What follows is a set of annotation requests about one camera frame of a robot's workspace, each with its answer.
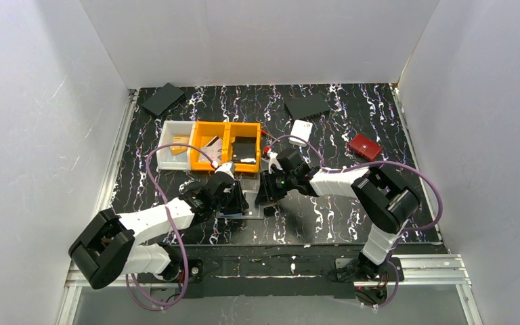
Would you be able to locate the black card case far left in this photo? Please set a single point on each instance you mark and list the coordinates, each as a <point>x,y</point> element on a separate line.
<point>163,99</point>

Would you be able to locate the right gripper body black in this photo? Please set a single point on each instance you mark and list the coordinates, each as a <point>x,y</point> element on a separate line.
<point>268,191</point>

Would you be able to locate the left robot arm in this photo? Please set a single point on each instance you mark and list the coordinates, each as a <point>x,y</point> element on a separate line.
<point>114,244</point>

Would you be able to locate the black card case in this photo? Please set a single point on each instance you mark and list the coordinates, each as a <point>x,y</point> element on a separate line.
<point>307,107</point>
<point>163,99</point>

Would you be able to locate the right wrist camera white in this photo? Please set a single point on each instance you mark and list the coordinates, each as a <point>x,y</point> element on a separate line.
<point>270,157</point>

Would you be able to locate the silver cards in orange bin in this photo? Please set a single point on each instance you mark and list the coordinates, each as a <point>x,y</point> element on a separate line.
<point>213,149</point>

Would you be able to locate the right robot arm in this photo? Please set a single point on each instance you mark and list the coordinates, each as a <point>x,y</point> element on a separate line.
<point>386,197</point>

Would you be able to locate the red card holder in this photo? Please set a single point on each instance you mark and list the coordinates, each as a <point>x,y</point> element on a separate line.
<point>365,147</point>

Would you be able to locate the red handled small tool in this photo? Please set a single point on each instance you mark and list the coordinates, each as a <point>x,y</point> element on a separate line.
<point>265,133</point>

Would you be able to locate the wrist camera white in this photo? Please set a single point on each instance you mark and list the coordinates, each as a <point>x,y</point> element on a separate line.
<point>226,168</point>
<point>270,157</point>

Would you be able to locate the black card case far centre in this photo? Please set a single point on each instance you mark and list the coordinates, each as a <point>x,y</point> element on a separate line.
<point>307,107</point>

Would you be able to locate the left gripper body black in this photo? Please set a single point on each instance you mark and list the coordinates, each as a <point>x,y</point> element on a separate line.
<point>234,197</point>

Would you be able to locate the black cards in orange bin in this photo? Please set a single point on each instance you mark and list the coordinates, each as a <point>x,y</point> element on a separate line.
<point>244,150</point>

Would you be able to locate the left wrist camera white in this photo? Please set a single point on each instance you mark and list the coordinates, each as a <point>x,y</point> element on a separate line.
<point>226,168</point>

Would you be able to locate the grey card holder blue inside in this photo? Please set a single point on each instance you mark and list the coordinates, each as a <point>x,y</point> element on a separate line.
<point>254,211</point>

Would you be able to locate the orange double bin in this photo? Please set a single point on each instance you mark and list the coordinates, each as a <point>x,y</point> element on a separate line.
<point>227,132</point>

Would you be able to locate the white plastic bin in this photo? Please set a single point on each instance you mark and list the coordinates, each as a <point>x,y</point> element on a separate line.
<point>166,160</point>

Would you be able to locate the white card holder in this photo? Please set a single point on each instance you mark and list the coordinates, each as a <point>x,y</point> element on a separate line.
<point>300,132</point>

